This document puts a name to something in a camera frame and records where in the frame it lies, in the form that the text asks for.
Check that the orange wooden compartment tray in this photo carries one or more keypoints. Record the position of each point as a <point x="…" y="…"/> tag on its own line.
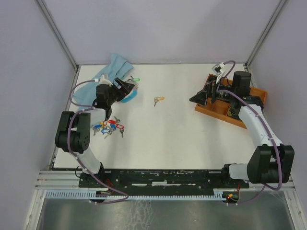
<point x="227" y="108"/>

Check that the light blue cloth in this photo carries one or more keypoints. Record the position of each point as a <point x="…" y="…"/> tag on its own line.
<point x="118" y="67"/>

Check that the aluminium frame rail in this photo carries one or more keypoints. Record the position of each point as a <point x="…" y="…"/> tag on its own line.
<point x="57" y="180"/>

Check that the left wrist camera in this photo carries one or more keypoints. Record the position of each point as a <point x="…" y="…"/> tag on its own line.
<point x="103" y="79"/>

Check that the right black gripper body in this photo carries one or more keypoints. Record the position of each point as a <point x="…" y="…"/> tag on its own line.
<point x="211" y="87"/>

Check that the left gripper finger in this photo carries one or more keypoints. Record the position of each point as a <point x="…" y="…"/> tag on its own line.
<point x="122" y="92"/>
<point x="124" y="84"/>

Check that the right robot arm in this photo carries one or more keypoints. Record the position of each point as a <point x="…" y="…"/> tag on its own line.
<point x="272" y="160"/>

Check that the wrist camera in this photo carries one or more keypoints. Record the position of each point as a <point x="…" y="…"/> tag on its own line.
<point x="103" y="79"/>
<point x="218" y="69"/>

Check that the yellow tagged key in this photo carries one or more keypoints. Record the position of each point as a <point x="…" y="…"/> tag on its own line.
<point x="157" y="99"/>

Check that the blue tagged key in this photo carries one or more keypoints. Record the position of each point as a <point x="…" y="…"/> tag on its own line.
<point x="96" y="129"/>
<point x="106" y="132"/>

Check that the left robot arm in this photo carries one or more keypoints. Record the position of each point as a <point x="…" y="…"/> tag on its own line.
<point x="73" y="133"/>

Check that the large keyring with blue handle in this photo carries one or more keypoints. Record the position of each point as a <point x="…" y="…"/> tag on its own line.
<point x="132" y="94"/>

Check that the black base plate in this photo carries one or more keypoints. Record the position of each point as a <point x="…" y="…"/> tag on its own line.
<point x="118" y="178"/>

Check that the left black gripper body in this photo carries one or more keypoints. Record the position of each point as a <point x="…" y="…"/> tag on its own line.
<point x="114" y="93"/>

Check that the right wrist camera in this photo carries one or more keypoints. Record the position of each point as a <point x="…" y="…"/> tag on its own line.
<point x="218" y="69"/>

